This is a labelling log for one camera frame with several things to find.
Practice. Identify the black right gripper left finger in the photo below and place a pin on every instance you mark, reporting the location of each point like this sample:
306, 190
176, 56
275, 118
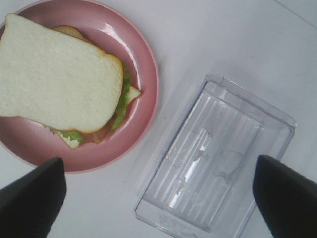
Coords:
30, 205

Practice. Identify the pink round plate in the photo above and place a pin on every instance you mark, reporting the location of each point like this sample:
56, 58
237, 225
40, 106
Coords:
33, 144

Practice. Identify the bread slice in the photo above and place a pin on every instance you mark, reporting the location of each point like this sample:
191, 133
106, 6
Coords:
55, 79
134, 93

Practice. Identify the bacon strip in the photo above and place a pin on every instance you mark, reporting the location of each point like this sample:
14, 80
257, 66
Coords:
98, 136

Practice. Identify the clear right plastic container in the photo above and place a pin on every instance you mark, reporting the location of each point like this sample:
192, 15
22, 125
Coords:
202, 187

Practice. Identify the green lettuce leaf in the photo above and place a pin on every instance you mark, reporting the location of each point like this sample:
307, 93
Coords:
120, 110

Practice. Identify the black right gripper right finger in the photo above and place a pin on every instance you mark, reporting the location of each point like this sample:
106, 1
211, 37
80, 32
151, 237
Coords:
286, 199

